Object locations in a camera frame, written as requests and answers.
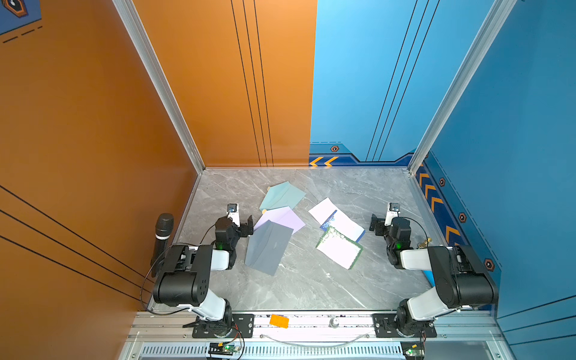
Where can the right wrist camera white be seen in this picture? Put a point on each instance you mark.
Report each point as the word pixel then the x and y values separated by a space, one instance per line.
pixel 393 210

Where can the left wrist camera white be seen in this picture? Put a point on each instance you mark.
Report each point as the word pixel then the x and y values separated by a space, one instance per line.
pixel 232 210

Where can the teal envelope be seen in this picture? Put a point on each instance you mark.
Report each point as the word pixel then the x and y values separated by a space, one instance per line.
pixel 282 195

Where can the orange lego brick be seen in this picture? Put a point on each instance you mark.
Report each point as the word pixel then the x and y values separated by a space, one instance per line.
pixel 279 321

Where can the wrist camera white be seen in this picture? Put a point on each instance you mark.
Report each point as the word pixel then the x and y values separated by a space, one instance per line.
pixel 232 210
pixel 393 210

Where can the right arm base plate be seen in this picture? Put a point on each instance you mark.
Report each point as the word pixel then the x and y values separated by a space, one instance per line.
pixel 389 325

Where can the aluminium front rail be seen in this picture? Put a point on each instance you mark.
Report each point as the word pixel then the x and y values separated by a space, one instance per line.
pixel 313 325

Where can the green circuit board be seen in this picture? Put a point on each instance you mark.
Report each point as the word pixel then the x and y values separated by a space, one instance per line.
pixel 221 349
pixel 413 351

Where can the grey envelope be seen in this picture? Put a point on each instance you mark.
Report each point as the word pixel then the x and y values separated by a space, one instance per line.
pixel 266 247

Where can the green bordered letter paper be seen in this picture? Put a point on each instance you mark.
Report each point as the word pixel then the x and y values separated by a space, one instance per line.
pixel 338 248

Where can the plain white paper sheet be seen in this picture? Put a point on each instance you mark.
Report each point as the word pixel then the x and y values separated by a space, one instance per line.
pixel 322 211

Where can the small brass chess piece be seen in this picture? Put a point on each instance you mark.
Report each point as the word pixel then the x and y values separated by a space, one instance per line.
pixel 424 244

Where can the right green circuit board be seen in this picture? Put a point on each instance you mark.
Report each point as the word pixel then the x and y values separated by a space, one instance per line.
pixel 413 351

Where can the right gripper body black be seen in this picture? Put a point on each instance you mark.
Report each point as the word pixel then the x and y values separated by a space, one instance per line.
pixel 380 226

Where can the silver knob on rail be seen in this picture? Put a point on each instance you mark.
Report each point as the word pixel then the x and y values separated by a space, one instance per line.
pixel 334 322

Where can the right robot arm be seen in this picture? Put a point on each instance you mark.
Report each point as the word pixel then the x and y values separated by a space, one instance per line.
pixel 460 280

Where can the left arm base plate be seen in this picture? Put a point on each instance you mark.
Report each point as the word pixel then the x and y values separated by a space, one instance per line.
pixel 241 324

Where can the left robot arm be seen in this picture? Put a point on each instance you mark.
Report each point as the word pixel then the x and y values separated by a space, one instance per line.
pixel 184 276

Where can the blue floral letter paper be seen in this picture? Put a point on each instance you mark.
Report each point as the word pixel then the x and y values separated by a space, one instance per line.
pixel 344 225

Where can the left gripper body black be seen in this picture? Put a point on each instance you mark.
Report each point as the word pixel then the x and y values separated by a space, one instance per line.
pixel 244 232

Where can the purple envelope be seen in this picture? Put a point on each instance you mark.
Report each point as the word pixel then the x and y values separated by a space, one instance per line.
pixel 284 216

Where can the black microphone on stand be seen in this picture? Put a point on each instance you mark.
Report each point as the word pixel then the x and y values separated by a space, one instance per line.
pixel 163 232

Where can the left green circuit board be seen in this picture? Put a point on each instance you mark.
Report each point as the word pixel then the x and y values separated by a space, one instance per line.
pixel 221 349

